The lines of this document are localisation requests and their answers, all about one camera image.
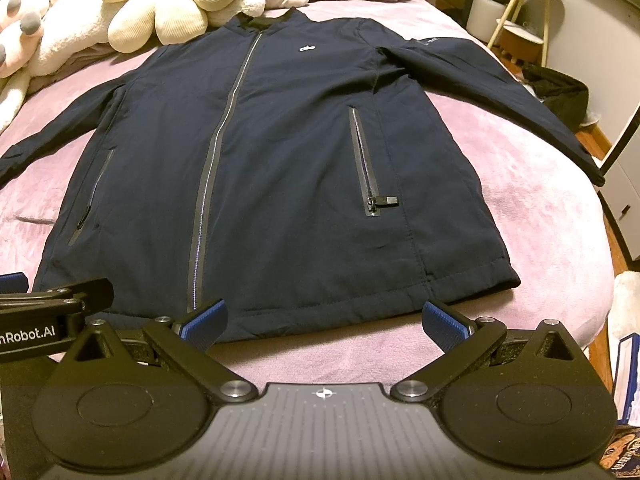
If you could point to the navy blue zip jacket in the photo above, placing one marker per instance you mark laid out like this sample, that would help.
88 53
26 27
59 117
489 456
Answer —
295 169

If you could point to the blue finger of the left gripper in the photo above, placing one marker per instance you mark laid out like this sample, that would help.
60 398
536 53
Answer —
13 283

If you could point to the books stack beside bed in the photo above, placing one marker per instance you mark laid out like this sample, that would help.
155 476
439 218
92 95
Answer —
621 457

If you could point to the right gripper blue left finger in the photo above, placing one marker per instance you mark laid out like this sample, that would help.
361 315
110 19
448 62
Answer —
202 327

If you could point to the white pink plush toy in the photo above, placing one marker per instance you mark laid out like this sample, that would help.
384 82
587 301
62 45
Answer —
38 37

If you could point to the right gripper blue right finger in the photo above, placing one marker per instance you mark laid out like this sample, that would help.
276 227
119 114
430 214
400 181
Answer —
445 326

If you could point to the white round stool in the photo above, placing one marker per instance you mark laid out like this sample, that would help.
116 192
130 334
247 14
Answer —
483 18

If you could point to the black bag on floor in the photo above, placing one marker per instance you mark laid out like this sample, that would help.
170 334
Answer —
564 95

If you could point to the white drawer cabinet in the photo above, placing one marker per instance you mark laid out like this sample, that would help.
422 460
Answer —
622 186

